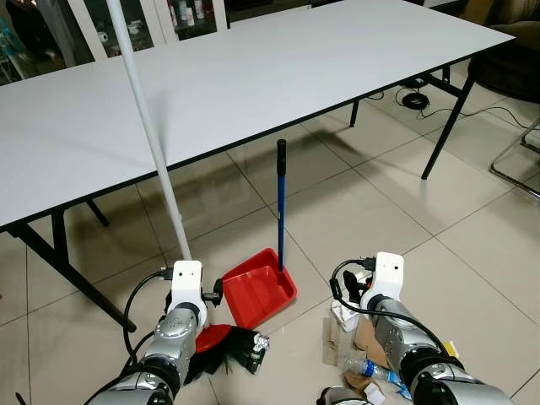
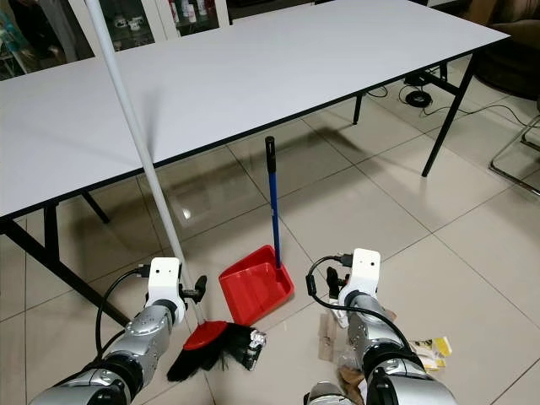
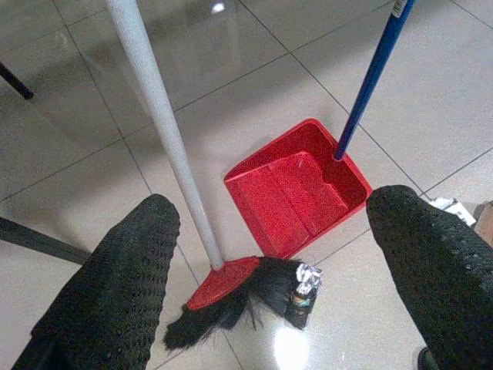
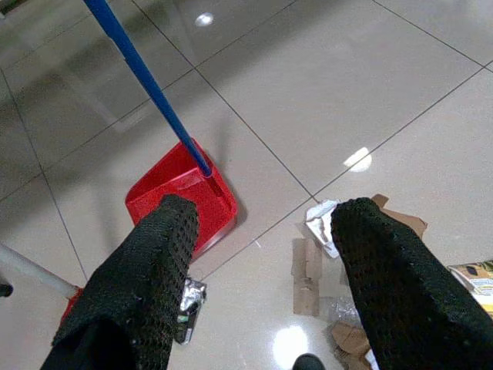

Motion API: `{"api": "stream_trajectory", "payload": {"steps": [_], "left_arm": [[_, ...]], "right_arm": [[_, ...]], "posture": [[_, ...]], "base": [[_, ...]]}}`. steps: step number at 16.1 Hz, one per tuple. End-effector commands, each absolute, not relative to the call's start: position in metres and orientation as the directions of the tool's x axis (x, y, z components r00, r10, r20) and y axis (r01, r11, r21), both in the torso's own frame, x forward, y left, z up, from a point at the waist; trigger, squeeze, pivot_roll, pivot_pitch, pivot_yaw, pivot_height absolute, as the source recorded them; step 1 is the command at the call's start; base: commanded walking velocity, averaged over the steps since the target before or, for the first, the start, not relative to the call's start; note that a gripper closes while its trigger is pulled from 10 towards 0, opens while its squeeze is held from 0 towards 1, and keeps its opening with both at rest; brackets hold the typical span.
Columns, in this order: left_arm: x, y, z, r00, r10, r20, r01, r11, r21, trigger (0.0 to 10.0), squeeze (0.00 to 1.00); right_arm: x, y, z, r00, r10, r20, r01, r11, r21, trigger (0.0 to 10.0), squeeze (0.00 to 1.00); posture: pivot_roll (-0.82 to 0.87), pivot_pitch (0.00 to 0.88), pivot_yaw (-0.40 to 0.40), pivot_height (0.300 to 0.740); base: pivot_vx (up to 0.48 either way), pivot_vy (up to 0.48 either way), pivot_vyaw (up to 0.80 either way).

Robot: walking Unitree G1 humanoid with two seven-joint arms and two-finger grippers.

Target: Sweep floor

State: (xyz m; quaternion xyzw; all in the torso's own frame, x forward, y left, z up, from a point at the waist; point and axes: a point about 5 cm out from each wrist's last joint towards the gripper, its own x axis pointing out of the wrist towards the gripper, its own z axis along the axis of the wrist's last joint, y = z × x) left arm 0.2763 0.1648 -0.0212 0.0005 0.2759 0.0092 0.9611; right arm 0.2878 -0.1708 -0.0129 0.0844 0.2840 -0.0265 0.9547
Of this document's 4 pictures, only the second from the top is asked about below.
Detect brown cardboard scrap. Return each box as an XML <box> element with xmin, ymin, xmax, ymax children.
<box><xmin>316</xmin><ymin>312</ymin><xmax>357</xmax><ymax>365</ymax></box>

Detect white table black legs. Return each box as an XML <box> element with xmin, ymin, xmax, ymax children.
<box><xmin>0</xmin><ymin>0</ymin><xmax>511</xmax><ymax>328</ymax></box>

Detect black round cable reel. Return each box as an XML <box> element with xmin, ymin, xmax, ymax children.
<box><xmin>404</xmin><ymin>88</ymin><xmax>434</xmax><ymax>110</ymax></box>

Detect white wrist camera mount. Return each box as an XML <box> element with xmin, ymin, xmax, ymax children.
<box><xmin>348</xmin><ymin>248</ymin><xmax>382</xmax><ymax>298</ymax></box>
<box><xmin>148</xmin><ymin>257</ymin><xmax>186</xmax><ymax>326</ymax></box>

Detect small white carton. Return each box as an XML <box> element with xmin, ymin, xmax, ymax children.
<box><xmin>329</xmin><ymin>300</ymin><xmax>352</xmax><ymax>329</ymax></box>

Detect brown armchair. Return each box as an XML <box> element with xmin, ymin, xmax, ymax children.
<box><xmin>467</xmin><ymin>0</ymin><xmax>540</xmax><ymax>104</ymax></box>

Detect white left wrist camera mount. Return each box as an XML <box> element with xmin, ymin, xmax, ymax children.
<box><xmin>148</xmin><ymin>257</ymin><xmax>186</xmax><ymax>326</ymax></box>

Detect chrome chair frame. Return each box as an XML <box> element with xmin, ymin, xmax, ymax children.
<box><xmin>489</xmin><ymin>110</ymin><xmax>540</xmax><ymax>200</ymax></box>

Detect white-handled red black broom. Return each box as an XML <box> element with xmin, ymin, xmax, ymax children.
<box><xmin>84</xmin><ymin>0</ymin><xmax>267</xmax><ymax>383</ymax></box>

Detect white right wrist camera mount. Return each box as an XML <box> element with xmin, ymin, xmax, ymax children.
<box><xmin>348</xmin><ymin>248</ymin><xmax>382</xmax><ymax>298</ymax></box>

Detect grey right robot leg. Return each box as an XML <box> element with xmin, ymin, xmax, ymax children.
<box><xmin>304</xmin><ymin>381</ymin><xmax>357</xmax><ymax>405</ymax></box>

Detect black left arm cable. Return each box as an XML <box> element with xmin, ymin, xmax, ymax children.
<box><xmin>94</xmin><ymin>265</ymin><xmax>153</xmax><ymax>357</ymax></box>

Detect yellow paper packet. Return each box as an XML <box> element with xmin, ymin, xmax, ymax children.
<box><xmin>408</xmin><ymin>336</ymin><xmax>455</xmax><ymax>373</ymax></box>

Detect crumpled silver black wrapper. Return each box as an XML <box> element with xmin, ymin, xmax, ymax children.
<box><xmin>245</xmin><ymin>329</ymin><xmax>267</xmax><ymax>371</ymax></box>

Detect red dustpan blue handle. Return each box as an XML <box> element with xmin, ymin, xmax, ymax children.
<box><xmin>218</xmin><ymin>136</ymin><xmax>296</xmax><ymax>327</ymax></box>

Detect white glass-door cabinet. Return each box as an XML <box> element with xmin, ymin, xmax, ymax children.
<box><xmin>0</xmin><ymin>0</ymin><xmax>234</xmax><ymax>82</ymax></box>

